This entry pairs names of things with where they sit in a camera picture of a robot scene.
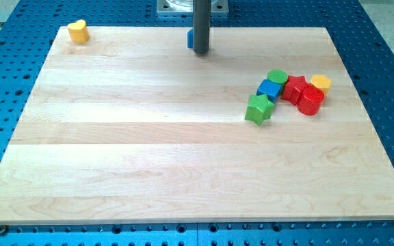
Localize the light wooden board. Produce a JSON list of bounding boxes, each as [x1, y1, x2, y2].
[[0, 27, 394, 225]]

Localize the green cylinder block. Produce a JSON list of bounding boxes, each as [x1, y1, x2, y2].
[[267, 69, 288, 90]]

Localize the red cylinder block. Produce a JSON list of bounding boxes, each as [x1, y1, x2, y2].
[[297, 87, 325, 115]]

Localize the blue block behind tool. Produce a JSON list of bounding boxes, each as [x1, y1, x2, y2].
[[187, 29, 194, 49]]

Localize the yellow heart block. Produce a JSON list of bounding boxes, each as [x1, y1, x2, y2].
[[67, 19, 90, 44]]

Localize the blue cube block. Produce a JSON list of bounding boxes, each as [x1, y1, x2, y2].
[[256, 79, 282, 103]]

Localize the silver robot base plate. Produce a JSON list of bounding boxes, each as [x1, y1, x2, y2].
[[156, 0, 229, 14]]

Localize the red star block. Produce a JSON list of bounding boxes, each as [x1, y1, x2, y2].
[[281, 75, 308, 105]]

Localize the blue perforated metal table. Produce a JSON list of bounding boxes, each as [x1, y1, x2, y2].
[[0, 1, 394, 245]]

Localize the yellow hexagon block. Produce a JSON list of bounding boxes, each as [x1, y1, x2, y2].
[[310, 74, 332, 96]]

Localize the green star block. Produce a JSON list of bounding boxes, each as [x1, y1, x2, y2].
[[245, 94, 275, 126]]

